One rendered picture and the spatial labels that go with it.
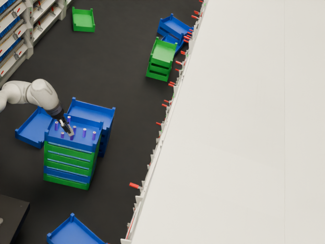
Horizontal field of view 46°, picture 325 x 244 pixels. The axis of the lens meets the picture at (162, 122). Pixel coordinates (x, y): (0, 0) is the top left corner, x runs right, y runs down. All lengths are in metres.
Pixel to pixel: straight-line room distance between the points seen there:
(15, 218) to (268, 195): 1.75
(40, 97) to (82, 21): 2.18
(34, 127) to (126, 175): 0.76
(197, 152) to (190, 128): 0.05
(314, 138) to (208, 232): 0.30
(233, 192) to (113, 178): 2.15
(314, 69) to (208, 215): 0.49
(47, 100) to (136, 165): 1.05
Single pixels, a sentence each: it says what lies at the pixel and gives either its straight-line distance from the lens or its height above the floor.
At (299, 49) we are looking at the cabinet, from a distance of 0.97.
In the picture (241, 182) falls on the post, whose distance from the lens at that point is 0.60.
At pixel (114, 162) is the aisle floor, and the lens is 2.79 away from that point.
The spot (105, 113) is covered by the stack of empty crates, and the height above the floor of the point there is 0.24.
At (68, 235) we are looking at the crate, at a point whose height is 0.00.
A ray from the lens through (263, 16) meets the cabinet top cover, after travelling 1.04.
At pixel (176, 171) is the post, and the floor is 1.75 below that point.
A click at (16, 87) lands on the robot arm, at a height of 0.83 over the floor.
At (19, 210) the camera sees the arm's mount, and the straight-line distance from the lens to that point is 2.23.
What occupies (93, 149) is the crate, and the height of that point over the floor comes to 0.42.
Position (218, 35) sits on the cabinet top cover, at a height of 1.75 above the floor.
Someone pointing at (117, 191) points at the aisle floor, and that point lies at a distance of 2.65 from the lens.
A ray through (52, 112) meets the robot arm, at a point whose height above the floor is 0.73.
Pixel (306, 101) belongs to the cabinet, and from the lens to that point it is 0.82.
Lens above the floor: 2.20
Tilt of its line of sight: 44 degrees down
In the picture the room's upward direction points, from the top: 19 degrees clockwise
